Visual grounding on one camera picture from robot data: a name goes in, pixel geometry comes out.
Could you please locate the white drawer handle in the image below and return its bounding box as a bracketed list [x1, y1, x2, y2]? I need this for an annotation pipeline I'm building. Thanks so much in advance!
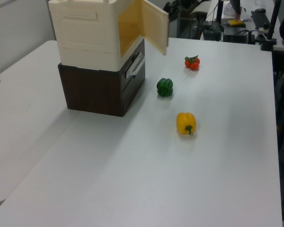
[124, 52, 146, 79]

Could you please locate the dark brown drawer cabinet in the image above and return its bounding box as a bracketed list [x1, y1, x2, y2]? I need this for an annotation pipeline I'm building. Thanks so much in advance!
[57, 37, 146, 118]

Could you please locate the yellow bell pepper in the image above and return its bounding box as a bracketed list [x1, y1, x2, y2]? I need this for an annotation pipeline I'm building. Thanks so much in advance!
[176, 112, 197, 136]

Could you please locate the black keyboard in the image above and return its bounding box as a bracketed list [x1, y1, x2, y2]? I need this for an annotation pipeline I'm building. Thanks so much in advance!
[250, 10, 271, 31]

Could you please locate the green bell pepper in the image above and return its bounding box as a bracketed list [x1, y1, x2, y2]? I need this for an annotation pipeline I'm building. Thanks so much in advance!
[156, 78, 174, 98]

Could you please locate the red tomato bunch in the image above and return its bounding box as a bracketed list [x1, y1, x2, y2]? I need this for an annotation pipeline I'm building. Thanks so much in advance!
[184, 54, 201, 71]

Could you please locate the cream plastic cabinet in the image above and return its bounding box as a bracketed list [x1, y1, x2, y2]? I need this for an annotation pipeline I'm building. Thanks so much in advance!
[48, 0, 145, 71]

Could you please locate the cream cabinet door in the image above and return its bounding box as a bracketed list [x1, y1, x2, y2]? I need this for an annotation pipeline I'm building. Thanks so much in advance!
[137, 0, 170, 56]

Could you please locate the black electronics box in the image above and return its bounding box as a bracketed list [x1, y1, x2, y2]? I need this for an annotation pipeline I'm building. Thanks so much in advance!
[222, 26, 256, 44]

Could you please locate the black pole with clamp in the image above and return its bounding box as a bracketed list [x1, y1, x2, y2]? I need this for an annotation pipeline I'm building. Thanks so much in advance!
[260, 0, 283, 52]

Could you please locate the thin black pole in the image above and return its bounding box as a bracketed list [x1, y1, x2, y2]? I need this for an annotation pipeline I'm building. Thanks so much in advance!
[216, 0, 225, 25]

